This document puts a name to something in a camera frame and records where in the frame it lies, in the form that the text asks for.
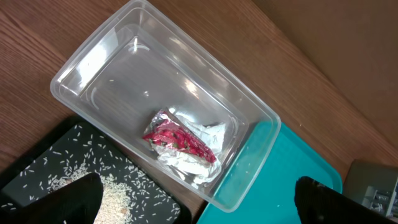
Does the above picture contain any white napkin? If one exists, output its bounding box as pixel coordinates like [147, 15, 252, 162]
[142, 109, 226, 185]

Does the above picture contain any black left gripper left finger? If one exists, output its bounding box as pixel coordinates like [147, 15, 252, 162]
[1, 173, 103, 224]

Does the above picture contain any clear plastic bin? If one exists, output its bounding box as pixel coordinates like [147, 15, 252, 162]
[50, 1, 281, 212]

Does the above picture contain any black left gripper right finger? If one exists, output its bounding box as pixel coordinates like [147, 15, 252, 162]
[294, 176, 396, 224]

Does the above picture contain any white rice pile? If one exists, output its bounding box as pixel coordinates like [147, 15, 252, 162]
[47, 167, 135, 224]

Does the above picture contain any grey dishwasher rack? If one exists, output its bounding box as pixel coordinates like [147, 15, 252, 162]
[343, 160, 397, 218]

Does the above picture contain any teal plastic tray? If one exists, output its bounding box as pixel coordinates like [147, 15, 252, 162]
[198, 124, 343, 224]

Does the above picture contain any black tray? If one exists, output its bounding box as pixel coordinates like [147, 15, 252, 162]
[1, 116, 192, 224]

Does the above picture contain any red snack wrapper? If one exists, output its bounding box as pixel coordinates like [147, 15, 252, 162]
[142, 109, 216, 163]

